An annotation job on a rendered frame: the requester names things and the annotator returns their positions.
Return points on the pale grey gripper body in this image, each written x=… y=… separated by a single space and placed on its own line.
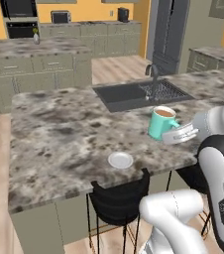
x=180 y=135

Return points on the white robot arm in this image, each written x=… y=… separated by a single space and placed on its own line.
x=221 y=172

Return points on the teal cup of tea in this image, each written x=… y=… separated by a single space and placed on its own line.
x=159 y=124

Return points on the white saucer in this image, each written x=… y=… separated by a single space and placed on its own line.
x=120 y=160

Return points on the black bar stool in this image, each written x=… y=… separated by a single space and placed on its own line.
x=191 y=178
x=117 y=201

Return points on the dark curved tap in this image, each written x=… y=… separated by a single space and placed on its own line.
x=154 y=74

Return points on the dark sink basin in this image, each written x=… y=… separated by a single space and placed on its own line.
x=124 y=94

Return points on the green side cupboard run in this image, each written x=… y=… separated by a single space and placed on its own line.
x=203 y=61

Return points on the dark grey fridge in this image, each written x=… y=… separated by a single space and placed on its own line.
x=168 y=33

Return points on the green base cupboard run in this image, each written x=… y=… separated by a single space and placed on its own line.
x=97 y=38

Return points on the black coffee machine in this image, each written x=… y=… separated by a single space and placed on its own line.
x=123 y=15

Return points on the green island cupboard run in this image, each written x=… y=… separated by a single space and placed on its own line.
x=34 y=74

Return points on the green cupboard under worktop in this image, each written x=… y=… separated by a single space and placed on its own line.
x=48 y=228

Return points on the silver toaster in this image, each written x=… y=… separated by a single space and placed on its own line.
x=60 y=17

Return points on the small vase with flower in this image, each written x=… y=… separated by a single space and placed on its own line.
x=36 y=38

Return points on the black wall oven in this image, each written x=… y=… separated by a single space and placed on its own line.
x=22 y=30

